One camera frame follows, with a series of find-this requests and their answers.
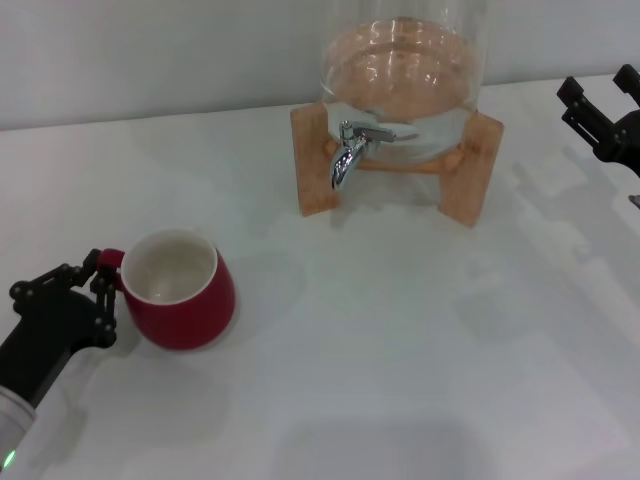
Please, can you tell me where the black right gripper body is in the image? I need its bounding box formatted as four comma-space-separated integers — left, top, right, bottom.
599, 110, 640, 177

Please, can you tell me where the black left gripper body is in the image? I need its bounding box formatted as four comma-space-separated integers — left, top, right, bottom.
0, 288, 97, 406

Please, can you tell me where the red ceramic cup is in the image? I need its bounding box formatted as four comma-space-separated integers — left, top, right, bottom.
95, 228, 237, 352

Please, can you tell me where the chrome faucet tap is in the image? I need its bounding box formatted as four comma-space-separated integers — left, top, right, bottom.
328, 119, 397, 192

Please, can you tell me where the glass water dispenser jar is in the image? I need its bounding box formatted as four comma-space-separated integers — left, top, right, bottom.
318, 0, 485, 164

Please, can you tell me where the wooden dispenser stand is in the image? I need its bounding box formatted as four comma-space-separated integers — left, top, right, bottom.
289, 101, 504, 230

